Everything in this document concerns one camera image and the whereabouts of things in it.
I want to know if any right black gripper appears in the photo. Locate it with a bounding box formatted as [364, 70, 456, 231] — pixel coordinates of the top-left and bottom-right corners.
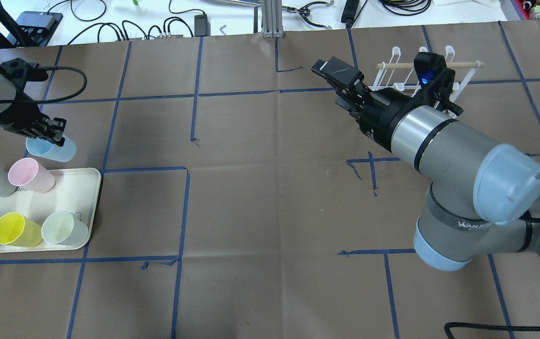
[311, 56, 413, 152]

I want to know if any aluminium frame post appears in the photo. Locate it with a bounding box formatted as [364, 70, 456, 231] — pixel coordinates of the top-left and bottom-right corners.
[261, 0, 284, 38]

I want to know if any black power adapter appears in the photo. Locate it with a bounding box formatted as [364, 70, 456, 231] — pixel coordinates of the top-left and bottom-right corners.
[193, 14, 211, 37]

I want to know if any yellow plastic cup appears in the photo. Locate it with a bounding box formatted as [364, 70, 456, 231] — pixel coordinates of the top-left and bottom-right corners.
[0, 212, 42, 248]

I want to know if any pink plastic cup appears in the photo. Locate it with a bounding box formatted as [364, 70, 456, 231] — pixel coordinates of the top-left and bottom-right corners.
[8, 157, 56, 193]

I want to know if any white wire cup rack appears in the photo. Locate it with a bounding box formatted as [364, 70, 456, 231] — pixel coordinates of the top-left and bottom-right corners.
[369, 45, 485, 102]

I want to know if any cream plastic tray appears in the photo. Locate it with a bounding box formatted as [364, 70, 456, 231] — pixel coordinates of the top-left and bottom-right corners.
[0, 168, 102, 253]

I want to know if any wrist black camera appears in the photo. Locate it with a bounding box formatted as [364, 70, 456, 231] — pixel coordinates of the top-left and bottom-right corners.
[412, 52, 463, 117]
[0, 58, 49, 91]

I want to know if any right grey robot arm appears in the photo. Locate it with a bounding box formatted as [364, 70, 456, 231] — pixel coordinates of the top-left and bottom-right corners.
[311, 52, 540, 272]

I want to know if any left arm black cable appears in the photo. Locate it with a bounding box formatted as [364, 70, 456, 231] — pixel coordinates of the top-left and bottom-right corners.
[6, 67, 88, 105]

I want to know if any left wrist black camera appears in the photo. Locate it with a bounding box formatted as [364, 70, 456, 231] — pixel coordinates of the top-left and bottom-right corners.
[0, 58, 49, 91]

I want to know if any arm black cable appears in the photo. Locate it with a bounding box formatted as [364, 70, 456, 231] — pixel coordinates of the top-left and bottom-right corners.
[444, 321, 540, 339]
[6, 67, 88, 105]

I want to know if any light blue plastic cup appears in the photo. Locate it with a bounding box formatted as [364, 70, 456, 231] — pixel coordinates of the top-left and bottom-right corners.
[26, 137, 77, 162]

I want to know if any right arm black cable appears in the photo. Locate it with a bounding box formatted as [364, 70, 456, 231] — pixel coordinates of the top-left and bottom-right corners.
[444, 321, 540, 339]

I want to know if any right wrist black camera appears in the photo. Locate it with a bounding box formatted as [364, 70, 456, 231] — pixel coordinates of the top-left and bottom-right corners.
[412, 52, 463, 117]

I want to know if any pale green plastic cup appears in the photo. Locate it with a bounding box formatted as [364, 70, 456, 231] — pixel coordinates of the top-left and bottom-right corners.
[41, 211, 90, 246]

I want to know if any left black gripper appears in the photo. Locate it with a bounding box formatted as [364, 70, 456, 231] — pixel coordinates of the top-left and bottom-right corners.
[0, 103, 67, 147]

